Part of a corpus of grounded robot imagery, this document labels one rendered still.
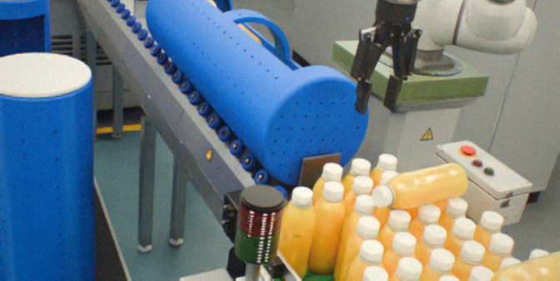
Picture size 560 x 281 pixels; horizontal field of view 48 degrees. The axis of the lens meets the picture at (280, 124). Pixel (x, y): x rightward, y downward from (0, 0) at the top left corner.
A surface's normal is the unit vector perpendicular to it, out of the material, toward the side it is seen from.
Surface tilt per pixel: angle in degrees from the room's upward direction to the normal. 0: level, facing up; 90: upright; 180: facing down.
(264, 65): 35
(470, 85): 90
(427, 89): 90
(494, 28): 115
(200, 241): 0
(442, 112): 90
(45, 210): 90
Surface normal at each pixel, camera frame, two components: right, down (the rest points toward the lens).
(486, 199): -0.88, 0.11
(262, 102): -0.71, -0.33
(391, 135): -0.35, 0.39
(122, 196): 0.12, -0.88
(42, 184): 0.35, 0.47
